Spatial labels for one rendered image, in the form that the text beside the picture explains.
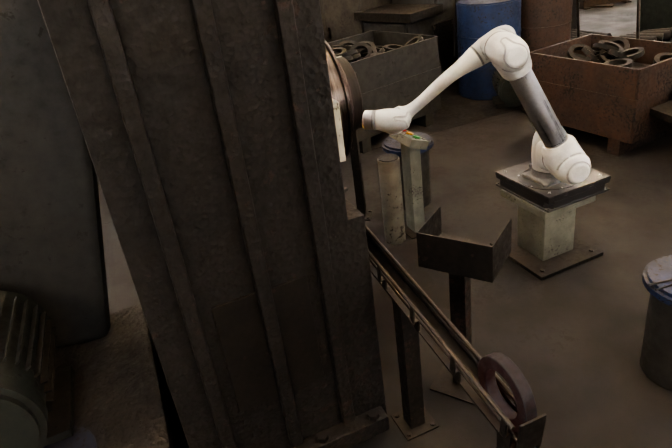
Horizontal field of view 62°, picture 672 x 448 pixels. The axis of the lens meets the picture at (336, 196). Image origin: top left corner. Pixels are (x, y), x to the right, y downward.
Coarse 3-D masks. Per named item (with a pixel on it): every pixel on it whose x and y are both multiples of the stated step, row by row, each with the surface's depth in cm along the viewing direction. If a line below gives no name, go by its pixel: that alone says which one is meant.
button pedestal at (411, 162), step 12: (408, 144) 299; (420, 144) 300; (408, 156) 310; (420, 156) 311; (408, 168) 314; (420, 168) 314; (408, 180) 318; (420, 180) 317; (408, 192) 322; (420, 192) 320; (408, 204) 327; (420, 204) 323; (408, 216) 332; (420, 216) 327; (408, 228) 335
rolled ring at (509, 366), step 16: (496, 352) 136; (480, 368) 140; (496, 368) 133; (512, 368) 130; (480, 384) 143; (496, 384) 141; (512, 384) 128; (528, 384) 127; (496, 400) 140; (528, 400) 126; (512, 416) 134; (528, 416) 127
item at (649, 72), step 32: (544, 64) 419; (576, 64) 395; (608, 64) 374; (640, 64) 423; (576, 96) 403; (608, 96) 380; (640, 96) 365; (576, 128) 412; (608, 128) 389; (640, 128) 377
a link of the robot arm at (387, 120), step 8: (376, 112) 254; (384, 112) 252; (392, 112) 252; (400, 112) 252; (408, 112) 254; (376, 120) 253; (384, 120) 252; (392, 120) 251; (400, 120) 251; (408, 120) 252; (376, 128) 256; (384, 128) 254; (392, 128) 253; (400, 128) 253
